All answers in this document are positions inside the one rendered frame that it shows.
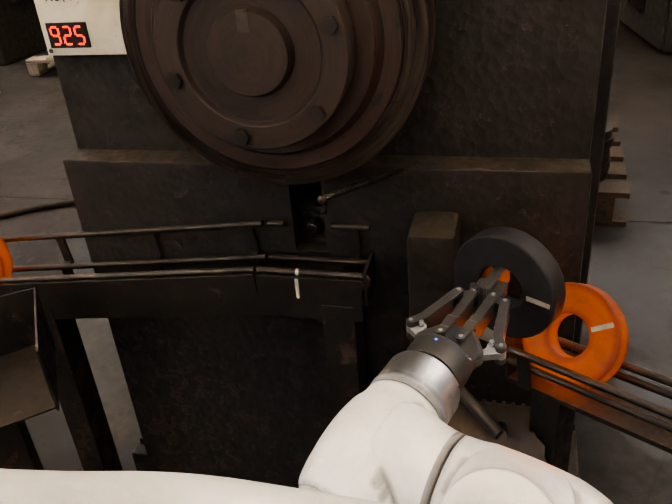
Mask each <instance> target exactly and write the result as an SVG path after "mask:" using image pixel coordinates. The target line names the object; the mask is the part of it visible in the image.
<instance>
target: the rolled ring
mask: <svg viewBox="0 0 672 504"><path fill-rule="evenodd" d="M12 270H13V263H12V257H11V254H10V252H9V249H8V247H7V245H6V244H5V242H4V241H3V239H2V238H1V237H0V278H1V277H11V274H12Z"/></svg>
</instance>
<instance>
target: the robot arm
mask: <svg viewBox="0 0 672 504"><path fill-rule="evenodd" d="M509 281H510V271H509V270H507V269H505V268H503V267H500V266H495V267H494V268H493V270H492V271H491V272H490V274H489V275H488V276H487V278H483V277H482V278H480V279H479V280H478V282H477V283H475V282H473V283H470V284H469V290H463V288H462V287H455V288H454V289H453V290H451V291H450V292H448V293H447V294H446V295H444V296H443V297H442V298H440V299H439V300H438V301H436V302H435V303H434V304H432V305H431V306H429V307H428V308H427V309H425V310H424V311H423V312H421V313H419V314H417V315H414V316H411V317H409V318H407V319H406V330H407V337H408V338H414V341H413V342H412V343H411V344H410V346H409V347H408V348H407V350H406V351H403V352H400V353H398V354H396V355H395V356H393V357H392V358H391V360H390V361H389V362H388V363H387V365H386V366H385V367H384V369H383V370H382V371H381V372H380V374H379V375H378V376H377V377H376V378H375V379H374V380H373V381H372V382H371V384H370V385H369V387H368V388H367V389H366V390H365V391H363V392H362V393H360V394H358V395H356V396H355V397H353V398H352V399H351V400H350V401H349V402H348V403H347V404H346V405H345V406H344V407H343V408H342V409H341V410H340V412H339V413H338V414H337V415H336V416H335V417H334V419H333V420H332V421H331V423H330V424H329V425H328V427H327V428H326V430H325V431H324V432H323V434H322V435H321V437H320V438H319V440H318V442H317V443H316V445H315V447H314V449H313V450H312V452H311V454H310V455H309V457H308V459H307V461H306V463H305V465H304V467H303V469H302V472H301V474H300V477H299V482H298V485H299V488H293V487H287V486H281V485H275V484H269V483H262V482H256V481H250V480H243V479H236V478H229V477H220V476H212V475H202V474H191V473H176V472H154V471H49V470H20V469H2V468H0V504H613V503H612V502H611V501H610V500H609V499H608V498H607V497H605V496H604V495H603V494H602V493H601V492H599V491H598V490H596V489H595V488H594V487H592V486H591V485H589V484H588V483H586V482H585V481H583V480H581V479H580V478H577V477H575V476H573V475H571V474H569V473H567V472H565V471H563V470H561V469H559V468H557V467H554V466H552V465H550V464H548V463H545V462H543V461H541V460H538V459H536V458H533V457H531V456H528V455H526V454H523V453H521V452H518V451H515V450H513V449H510V448H507V447H504V446H502V445H499V444H495V443H491V442H486V441H482V440H479V439H476V438H473V437H470V436H467V435H465V434H463V433H461V432H459V431H457V430H455V429H453V428H452V427H450V426H448V425H447V424H448V422H449V421H450V419H451V418H452V416H453V415H454V413H455V411H456V410H457V408H458V407H459V404H460V403H459V402H460V391H461V390H462V388H463V387H464V385H465V384H466V382H467V380H468V379H469V377H470V375H471V373H472V371H473V370H474V369H476V368H478V367H480V366H481V365H482V364H483V361H487V360H495V362H496V364H498V365H504V364H505V363H506V343H505V337H506V332H507V327H508V322H509V317H510V300H509V299H508V298H505V296H506V295H507V284H508V282H509ZM478 302H479V306H480V307H479V308H478V309H477V311H476V312H475V314H474V315H473V316H472V318H471V319H470V320H469V318H470V317H471V315H472V314H473V312H474V311H475V310H476V308H477V307H478ZM496 314H497V317H496V321H495V326H494V330H493V339H491V340H490V341H489V343H488V344H487V347H486V348H485V349H482V346H481V344H480V341H479V337H480V336H481V334H482V333H483V332H484V330H485V329H486V327H487V326H488V324H489V323H490V321H491V320H492V318H493V317H494V315H496ZM441 322H442V323H441ZM440 323H441V324H440ZM438 324H439V325H438Z"/></svg>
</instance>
